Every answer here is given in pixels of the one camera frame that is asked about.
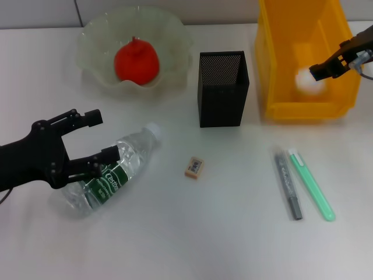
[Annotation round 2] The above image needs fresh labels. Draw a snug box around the red orange fruit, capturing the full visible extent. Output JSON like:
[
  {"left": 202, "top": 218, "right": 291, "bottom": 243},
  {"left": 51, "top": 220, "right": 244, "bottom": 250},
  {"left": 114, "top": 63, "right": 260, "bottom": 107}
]
[{"left": 113, "top": 36, "right": 160, "bottom": 86}]

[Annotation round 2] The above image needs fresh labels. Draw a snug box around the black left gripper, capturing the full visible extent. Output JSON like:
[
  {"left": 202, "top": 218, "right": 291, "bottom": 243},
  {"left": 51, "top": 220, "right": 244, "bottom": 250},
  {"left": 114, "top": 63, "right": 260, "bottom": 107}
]
[{"left": 0, "top": 108, "right": 120, "bottom": 193}]

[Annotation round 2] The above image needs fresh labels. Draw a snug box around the beige eraser with barcode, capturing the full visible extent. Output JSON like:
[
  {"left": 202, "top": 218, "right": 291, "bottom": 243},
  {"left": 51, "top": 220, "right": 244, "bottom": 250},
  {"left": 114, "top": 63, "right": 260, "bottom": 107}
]
[{"left": 184, "top": 156, "right": 205, "bottom": 180}]

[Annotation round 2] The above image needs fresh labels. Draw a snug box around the mint green pen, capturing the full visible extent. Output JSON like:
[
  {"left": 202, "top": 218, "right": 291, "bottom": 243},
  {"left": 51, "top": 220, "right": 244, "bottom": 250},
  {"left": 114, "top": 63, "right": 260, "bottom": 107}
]
[{"left": 287, "top": 148, "right": 336, "bottom": 222}]

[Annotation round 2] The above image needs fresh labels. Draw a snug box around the yellow plastic bin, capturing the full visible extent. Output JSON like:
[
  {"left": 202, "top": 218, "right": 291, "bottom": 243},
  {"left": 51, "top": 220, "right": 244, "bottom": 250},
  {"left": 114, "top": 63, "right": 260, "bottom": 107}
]
[{"left": 255, "top": 0, "right": 365, "bottom": 121}]

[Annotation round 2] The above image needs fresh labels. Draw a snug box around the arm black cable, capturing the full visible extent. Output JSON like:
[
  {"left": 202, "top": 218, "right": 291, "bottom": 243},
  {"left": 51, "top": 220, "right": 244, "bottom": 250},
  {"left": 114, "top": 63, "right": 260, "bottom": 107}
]
[
  {"left": 351, "top": 49, "right": 373, "bottom": 81},
  {"left": 0, "top": 188, "right": 14, "bottom": 205}
]

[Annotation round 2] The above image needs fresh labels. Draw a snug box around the black mesh pen holder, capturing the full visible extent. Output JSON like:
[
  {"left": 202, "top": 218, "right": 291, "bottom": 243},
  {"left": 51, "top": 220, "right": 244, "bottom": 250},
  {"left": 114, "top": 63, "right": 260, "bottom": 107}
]
[{"left": 198, "top": 51, "right": 251, "bottom": 128}]

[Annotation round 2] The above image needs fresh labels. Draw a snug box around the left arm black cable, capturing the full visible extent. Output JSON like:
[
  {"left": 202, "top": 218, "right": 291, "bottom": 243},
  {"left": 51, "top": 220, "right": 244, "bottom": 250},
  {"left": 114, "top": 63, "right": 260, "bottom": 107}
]
[{"left": 0, "top": 188, "right": 14, "bottom": 205}]

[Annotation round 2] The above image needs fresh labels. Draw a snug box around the grey pen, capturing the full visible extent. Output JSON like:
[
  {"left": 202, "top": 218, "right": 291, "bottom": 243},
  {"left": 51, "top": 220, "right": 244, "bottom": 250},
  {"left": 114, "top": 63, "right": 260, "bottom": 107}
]
[{"left": 272, "top": 145, "right": 304, "bottom": 222}]

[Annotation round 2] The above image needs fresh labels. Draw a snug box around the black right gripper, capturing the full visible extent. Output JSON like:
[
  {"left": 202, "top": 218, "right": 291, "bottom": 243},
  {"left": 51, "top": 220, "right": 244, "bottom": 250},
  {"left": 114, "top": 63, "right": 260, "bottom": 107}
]
[{"left": 308, "top": 23, "right": 373, "bottom": 82}]

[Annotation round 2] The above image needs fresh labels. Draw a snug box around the clear wavy glass fruit bowl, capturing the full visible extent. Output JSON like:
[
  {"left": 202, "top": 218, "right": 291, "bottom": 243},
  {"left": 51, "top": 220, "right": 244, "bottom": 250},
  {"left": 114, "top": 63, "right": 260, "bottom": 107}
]
[{"left": 76, "top": 6, "right": 195, "bottom": 100}]

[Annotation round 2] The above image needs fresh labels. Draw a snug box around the white paper ball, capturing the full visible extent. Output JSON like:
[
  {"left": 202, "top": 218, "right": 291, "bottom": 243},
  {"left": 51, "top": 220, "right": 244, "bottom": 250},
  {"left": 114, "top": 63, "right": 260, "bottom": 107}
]
[{"left": 294, "top": 66, "right": 327, "bottom": 96}]

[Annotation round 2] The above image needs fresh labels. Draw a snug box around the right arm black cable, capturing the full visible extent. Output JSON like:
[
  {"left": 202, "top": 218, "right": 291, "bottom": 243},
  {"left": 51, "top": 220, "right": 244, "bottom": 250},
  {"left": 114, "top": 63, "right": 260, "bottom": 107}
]
[{"left": 351, "top": 49, "right": 373, "bottom": 81}]

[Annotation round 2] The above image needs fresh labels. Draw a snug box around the clear green-label water bottle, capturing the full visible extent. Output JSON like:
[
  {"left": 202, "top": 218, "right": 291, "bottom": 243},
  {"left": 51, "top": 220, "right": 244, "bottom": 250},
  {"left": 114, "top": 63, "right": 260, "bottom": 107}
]
[{"left": 59, "top": 122, "right": 163, "bottom": 218}]

